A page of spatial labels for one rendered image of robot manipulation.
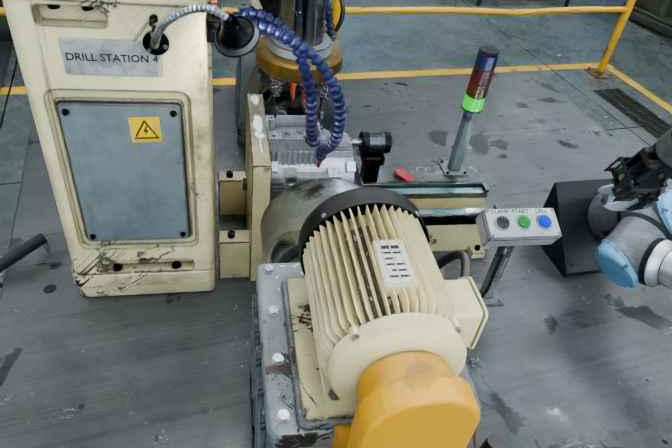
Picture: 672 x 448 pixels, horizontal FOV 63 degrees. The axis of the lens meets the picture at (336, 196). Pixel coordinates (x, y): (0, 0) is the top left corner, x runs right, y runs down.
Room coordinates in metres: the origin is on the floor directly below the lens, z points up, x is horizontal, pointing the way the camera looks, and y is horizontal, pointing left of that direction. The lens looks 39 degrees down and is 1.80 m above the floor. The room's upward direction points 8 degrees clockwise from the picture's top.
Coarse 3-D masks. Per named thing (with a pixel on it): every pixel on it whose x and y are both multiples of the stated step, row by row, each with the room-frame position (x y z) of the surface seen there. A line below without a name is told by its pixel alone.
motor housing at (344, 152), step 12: (348, 144) 1.08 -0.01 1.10; (336, 156) 1.04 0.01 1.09; (348, 156) 1.05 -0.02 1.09; (300, 168) 1.00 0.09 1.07; (312, 168) 1.01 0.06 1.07; (324, 168) 1.02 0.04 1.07; (276, 180) 0.97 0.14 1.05; (300, 180) 0.97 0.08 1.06; (348, 180) 1.01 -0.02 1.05; (276, 192) 0.96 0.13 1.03
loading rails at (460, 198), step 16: (400, 192) 1.17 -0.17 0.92; (416, 192) 1.18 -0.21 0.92; (432, 192) 1.19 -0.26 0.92; (448, 192) 1.20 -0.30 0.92; (464, 192) 1.21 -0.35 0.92; (480, 192) 1.22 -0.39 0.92; (432, 208) 1.19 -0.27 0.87; (448, 208) 1.13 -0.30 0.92; (464, 208) 1.14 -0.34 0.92; (480, 208) 1.15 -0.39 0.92; (496, 208) 1.15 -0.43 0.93; (432, 224) 1.08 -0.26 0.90; (448, 224) 1.09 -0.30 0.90; (464, 224) 1.10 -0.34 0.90; (432, 240) 1.08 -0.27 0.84; (448, 240) 1.09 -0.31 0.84; (464, 240) 1.10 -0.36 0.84; (480, 240) 1.12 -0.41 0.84; (480, 256) 1.08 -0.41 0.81
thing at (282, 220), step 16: (288, 192) 0.82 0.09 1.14; (304, 192) 0.81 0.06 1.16; (320, 192) 0.81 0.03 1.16; (336, 192) 0.81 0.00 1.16; (272, 208) 0.80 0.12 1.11; (288, 208) 0.78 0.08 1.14; (304, 208) 0.77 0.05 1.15; (272, 224) 0.76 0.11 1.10; (288, 224) 0.74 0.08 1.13; (272, 240) 0.73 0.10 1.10; (288, 240) 0.70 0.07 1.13; (272, 256) 0.69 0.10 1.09; (288, 256) 0.67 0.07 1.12
